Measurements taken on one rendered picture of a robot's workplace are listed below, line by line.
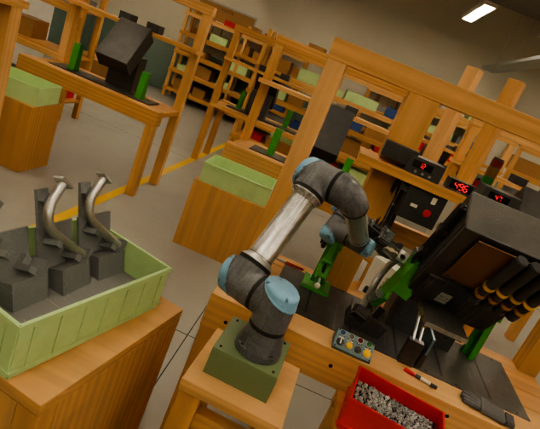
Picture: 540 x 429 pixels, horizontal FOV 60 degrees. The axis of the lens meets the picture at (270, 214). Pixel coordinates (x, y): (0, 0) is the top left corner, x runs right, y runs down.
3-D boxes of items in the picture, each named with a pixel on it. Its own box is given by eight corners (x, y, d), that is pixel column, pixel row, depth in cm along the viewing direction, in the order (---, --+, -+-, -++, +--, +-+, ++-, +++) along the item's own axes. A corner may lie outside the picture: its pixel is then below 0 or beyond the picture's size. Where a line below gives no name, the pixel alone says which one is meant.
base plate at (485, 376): (528, 426, 179) (531, 421, 178) (266, 303, 188) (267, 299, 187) (498, 365, 219) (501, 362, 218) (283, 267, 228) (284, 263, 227)
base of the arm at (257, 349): (275, 372, 138) (288, 346, 135) (228, 351, 139) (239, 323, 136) (283, 346, 152) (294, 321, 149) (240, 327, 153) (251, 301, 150)
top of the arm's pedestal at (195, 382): (276, 440, 132) (282, 429, 131) (176, 388, 136) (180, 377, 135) (295, 377, 163) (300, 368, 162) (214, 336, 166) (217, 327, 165)
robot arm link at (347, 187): (376, 180, 144) (380, 243, 187) (347, 165, 149) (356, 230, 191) (356, 209, 141) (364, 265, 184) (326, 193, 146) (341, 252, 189)
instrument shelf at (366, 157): (557, 247, 194) (562, 238, 193) (356, 160, 201) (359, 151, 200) (536, 231, 218) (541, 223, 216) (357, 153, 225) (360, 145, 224)
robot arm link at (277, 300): (273, 340, 135) (291, 300, 131) (238, 314, 141) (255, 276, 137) (293, 328, 145) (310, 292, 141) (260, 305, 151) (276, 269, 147)
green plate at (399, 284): (397, 311, 187) (434, 274, 181) (381, 298, 187) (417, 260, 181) (395, 299, 198) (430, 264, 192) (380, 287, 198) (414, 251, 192)
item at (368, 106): (374, 207, 869) (430, 92, 802) (226, 144, 884) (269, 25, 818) (372, 201, 920) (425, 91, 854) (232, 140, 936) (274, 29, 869)
